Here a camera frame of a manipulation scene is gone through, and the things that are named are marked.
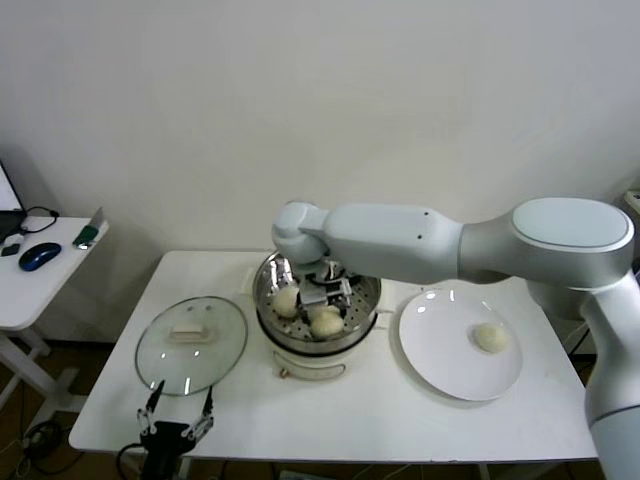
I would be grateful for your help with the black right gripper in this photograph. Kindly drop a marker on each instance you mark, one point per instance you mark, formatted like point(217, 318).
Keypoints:
point(337, 285)

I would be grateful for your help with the blue computer mouse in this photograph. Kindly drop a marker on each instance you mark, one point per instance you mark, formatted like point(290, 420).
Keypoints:
point(37, 256)

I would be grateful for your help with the white side desk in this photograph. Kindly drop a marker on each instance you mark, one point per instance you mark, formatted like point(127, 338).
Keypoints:
point(50, 285)

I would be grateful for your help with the steel steamer pot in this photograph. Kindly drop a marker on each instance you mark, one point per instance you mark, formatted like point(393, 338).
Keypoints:
point(310, 362)

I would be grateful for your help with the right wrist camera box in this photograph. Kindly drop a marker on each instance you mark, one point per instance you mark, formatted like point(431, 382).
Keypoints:
point(314, 295)

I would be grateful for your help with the white steamed baozi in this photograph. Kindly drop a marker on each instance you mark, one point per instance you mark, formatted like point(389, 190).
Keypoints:
point(491, 337)
point(327, 326)
point(286, 302)

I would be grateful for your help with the white shelf edge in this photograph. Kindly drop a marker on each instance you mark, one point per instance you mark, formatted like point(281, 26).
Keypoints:
point(634, 199)

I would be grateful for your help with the black laptop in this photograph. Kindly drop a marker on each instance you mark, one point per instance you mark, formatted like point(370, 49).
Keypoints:
point(5, 220)

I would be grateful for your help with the white round plate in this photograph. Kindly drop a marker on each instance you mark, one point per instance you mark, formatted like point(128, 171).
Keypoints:
point(430, 350)

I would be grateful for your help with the round glass pot lid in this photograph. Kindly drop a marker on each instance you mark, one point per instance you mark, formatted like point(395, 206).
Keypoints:
point(165, 360)

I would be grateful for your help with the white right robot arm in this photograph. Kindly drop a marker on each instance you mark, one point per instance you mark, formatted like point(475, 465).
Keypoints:
point(400, 245)

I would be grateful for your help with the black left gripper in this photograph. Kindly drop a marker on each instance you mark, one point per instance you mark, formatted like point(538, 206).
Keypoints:
point(165, 440)

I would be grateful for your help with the stainless steel steamer basket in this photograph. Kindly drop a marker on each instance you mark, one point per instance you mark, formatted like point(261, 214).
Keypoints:
point(362, 310)

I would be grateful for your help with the small black desk object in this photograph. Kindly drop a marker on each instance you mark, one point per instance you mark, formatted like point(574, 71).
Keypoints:
point(10, 250)

